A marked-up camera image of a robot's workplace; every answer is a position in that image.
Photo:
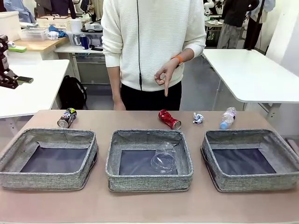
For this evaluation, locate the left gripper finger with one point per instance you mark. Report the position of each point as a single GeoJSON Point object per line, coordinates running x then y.
{"type": "Point", "coordinates": [11, 80]}
{"type": "Point", "coordinates": [4, 51]}

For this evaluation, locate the crushed dark soda can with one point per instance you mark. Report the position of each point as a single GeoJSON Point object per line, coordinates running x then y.
{"type": "Point", "coordinates": [67, 117]}

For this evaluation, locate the crushed red can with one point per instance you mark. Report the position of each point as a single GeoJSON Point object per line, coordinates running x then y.
{"type": "Point", "coordinates": [169, 119]}

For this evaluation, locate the clear plastic cup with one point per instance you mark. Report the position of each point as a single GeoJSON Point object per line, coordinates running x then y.
{"type": "Point", "coordinates": [164, 161]}

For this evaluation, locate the white blue paper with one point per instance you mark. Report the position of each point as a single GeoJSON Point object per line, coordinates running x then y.
{"type": "Point", "coordinates": [198, 117]}

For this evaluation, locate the person's left forearm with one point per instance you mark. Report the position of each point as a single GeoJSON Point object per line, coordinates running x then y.
{"type": "Point", "coordinates": [188, 54]}

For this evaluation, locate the person's right forearm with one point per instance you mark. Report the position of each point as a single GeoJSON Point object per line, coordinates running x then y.
{"type": "Point", "coordinates": [115, 84]}

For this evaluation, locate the person's right hand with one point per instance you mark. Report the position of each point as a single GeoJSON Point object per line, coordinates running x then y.
{"type": "Point", "coordinates": [119, 106]}

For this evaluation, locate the person's left hand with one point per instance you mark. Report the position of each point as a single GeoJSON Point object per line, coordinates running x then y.
{"type": "Point", "coordinates": [167, 74]}

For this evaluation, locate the white table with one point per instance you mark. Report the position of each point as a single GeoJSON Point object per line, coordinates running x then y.
{"type": "Point", "coordinates": [30, 88]}
{"type": "Point", "coordinates": [252, 74]}
{"type": "Point", "coordinates": [70, 49]}

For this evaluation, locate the white storage box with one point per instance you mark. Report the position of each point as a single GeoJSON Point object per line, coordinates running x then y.
{"type": "Point", "coordinates": [9, 25]}

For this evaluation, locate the white mesh basket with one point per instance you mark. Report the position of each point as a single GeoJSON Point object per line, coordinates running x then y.
{"type": "Point", "coordinates": [32, 35]}

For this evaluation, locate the wooden table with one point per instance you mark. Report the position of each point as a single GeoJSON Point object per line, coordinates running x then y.
{"type": "Point", "coordinates": [39, 44]}

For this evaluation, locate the bystander in blue shirt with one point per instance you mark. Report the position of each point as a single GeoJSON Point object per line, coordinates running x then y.
{"type": "Point", "coordinates": [21, 11]}

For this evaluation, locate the white slatted crate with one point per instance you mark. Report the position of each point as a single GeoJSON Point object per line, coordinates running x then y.
{"type": "Point", "coordinates": [53, 23]}

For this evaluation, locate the blue cloth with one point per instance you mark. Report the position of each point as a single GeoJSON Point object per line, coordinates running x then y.
{"type": "Point", "coordinates": [61, 33]}

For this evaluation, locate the black backpack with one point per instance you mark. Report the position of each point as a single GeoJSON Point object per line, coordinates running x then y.
{"type": "Point", "coordinates": [72, 93]}

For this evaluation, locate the white cylinder container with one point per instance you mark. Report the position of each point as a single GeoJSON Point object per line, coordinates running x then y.
{"type": "Point", "coordinates": [76, 25]}

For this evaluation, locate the blue bottle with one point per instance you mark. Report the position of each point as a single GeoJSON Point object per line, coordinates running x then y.
{"type": "Point", "coordinates": [84, 42]}

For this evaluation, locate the black flat device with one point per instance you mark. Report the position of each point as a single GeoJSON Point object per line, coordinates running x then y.
{"type": "Point", "coordinates": [96, 48]}

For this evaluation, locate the clear storage bin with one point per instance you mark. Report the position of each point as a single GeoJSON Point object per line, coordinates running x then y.
{"type": "Point", "coordinates": [95, 39]}

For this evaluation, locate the white headset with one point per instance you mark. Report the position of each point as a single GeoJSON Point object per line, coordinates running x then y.
{"type": "Point", "coordinates": [94, 26]}

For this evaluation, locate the grey fabric basket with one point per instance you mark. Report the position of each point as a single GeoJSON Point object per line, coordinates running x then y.
{"type": "Point", "coordinates": [252, 182]}
{"type": "Point", "coordinates": [46, 180]}
{"type": "Point", "coordinates": [149, 183]}

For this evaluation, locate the person in white sweater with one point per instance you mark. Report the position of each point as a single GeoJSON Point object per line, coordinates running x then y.
{"type": "Point", "coordinates": [151, 46]}

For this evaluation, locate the orange wristband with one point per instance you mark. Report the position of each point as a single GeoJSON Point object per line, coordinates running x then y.
{"type": "Point", "coordinates": [178, 60]}

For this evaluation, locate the clear plastic water bottle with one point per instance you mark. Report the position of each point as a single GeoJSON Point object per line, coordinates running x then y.
{"type": "Point", "coordinates": [227, 117]}

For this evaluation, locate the bystander in dark jacket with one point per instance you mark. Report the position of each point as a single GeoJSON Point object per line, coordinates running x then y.
{"type": "Point", "coordinates": [233, 14]}

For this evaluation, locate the bystander in black trousers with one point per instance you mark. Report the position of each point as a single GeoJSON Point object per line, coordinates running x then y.
{"type": "Point", "coordinates": [253, 30]}

